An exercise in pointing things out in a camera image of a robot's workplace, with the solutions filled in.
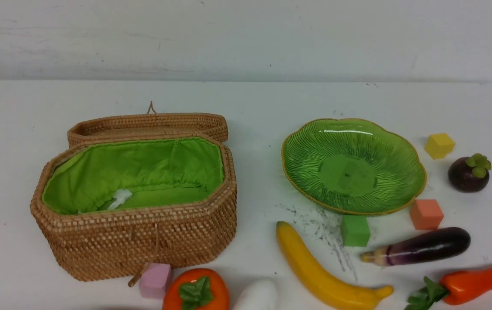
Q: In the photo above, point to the white radish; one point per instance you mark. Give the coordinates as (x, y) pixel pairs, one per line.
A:
(259, 295)

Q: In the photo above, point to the orange persimmon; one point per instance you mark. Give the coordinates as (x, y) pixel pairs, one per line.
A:
(197, 289)

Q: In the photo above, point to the yellow banana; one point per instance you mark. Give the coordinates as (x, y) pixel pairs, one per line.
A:
(327, 288)

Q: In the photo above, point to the purple eggplant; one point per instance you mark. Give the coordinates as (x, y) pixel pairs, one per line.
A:
(443, 243)

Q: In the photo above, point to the orange red pepper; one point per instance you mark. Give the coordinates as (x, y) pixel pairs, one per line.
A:
(456, 288)

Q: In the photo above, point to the woven rattan basket lid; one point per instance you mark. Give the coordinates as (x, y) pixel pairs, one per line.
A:
(151, 123)

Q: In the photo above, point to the green ribbed glass plate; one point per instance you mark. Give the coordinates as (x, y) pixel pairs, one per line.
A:
(353, 166)

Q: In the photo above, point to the green foam cube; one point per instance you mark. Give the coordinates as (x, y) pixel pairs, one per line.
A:
(355, 231)

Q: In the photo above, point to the pink foam cube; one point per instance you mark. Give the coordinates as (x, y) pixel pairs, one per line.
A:
(155, 281)

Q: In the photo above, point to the woven rattan basket green lining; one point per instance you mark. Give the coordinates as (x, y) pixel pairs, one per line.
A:
(107, 208)

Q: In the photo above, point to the orange foam cube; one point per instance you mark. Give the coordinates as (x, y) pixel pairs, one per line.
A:
(426, 214)

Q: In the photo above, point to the yellow foam cube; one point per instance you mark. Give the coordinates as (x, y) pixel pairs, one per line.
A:
(439, 145)

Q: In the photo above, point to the purple mangosteen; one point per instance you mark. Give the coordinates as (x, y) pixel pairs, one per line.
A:
(470, 174)

